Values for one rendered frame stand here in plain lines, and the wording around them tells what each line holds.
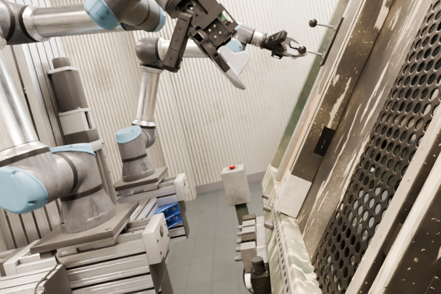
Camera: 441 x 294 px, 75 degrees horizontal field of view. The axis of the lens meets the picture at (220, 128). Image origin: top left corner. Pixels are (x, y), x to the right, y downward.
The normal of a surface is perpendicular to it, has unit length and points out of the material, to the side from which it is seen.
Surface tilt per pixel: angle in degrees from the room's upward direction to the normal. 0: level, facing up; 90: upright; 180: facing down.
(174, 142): 90
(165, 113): 90
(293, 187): 90
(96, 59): 90
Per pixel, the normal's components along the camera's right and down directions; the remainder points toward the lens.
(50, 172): 0.91, -0.32
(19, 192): -0.20, 0.27
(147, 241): -0.01, 0.10
